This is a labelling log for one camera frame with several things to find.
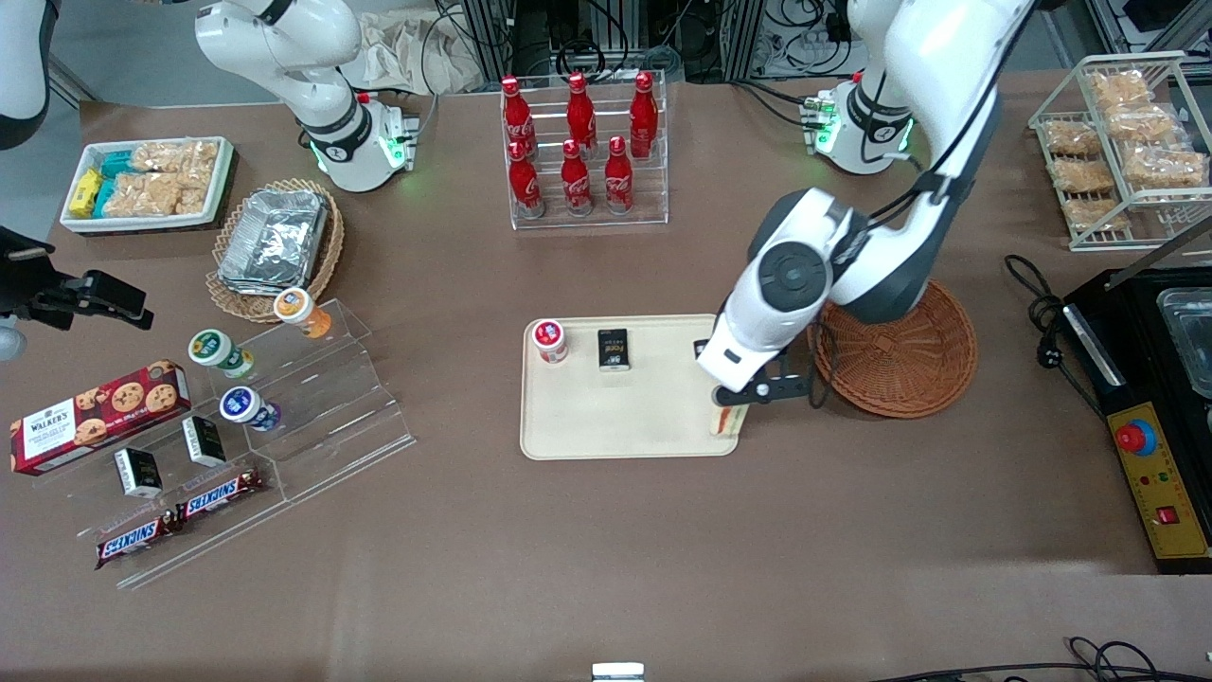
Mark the yellow snack packet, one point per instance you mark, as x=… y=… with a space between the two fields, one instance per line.
x=85 y=192

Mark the green lid yogurt cup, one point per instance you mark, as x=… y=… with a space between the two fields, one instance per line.
x=210 y=348

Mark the clear acrylic bottle rack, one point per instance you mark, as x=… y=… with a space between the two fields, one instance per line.
x=587 y=220

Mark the clear acrylic stepped stand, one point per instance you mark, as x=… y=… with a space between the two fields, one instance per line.
x=331 y=407

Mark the red lid yogurt cup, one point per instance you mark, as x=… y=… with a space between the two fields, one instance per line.
x=550 y=339

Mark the beige plastic tray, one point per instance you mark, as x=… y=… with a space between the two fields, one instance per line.
x=625 y=417

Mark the aluminium equipment frame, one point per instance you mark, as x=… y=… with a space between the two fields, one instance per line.
x=606 y=33

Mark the round brown wicker basket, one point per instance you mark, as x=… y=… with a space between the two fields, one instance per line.
x=900 y=360

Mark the Snickers chocolate bar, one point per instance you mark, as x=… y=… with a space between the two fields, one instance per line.
x=133 y=540
x=218 y=495

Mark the sandwich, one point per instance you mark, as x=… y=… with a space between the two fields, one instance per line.
x=727 y=423

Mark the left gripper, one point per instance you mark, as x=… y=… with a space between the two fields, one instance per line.
x=700 y=347

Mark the light wicker basket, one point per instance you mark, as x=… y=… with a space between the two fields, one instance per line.
x=327 y=256

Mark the red emergency stop button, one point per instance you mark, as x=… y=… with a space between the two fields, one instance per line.
x=1134 y=438

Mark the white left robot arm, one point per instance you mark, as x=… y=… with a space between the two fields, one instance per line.
x=937 y=57

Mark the small white device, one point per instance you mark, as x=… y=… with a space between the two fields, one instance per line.
x=617 y=673

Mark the red Walkers cookie box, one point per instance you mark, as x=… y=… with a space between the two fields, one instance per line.
x=95 y=417

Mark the clear plastic container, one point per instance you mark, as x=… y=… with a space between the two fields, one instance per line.
x=1188 y=341

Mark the black tissue packet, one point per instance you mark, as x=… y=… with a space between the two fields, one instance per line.
x=204 y=441
x=614 y=349
x=139 y=473

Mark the orange lid yogurt cup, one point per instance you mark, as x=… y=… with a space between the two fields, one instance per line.
x=295 y=306

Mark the white rectangular snack tray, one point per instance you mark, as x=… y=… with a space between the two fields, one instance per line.
x=218 y=180

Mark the rice cracker snack packet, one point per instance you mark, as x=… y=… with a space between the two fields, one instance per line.
x=175 y=156
x=150 y=195
x=1098 y=214
x=1144 y=123
x=1165 y=168
x=1120 y=90
x=1070 y=137
x=1084 y=175

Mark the yellow control panel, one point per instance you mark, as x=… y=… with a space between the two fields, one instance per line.
x=1169 y=493

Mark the black sealing machine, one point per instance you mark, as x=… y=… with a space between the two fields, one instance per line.
x=1141 y=332

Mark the stack of foil trays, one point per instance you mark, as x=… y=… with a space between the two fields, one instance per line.
x=275 y=242

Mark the grey metal lever bar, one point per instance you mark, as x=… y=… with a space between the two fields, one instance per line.
x=1160 y=248

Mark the teal snack packet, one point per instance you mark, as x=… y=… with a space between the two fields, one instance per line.
x=115 y=163
x=106 y=197

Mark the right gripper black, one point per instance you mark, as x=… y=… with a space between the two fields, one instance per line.
x=26 y=277

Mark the red cola bottle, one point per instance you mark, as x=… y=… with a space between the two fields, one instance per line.
x=517 y=114
x=618 y=180
x=644 y=114
x=576 y=182
x=525 y=185
x=580 y=112

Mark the blue lid yogurt cup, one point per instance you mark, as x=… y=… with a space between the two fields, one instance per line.
x=241 y=405

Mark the crumpled white cloth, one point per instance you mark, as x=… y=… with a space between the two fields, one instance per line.
x=407 y=57

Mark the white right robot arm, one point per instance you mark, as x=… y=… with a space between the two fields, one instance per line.
x=312 y=57

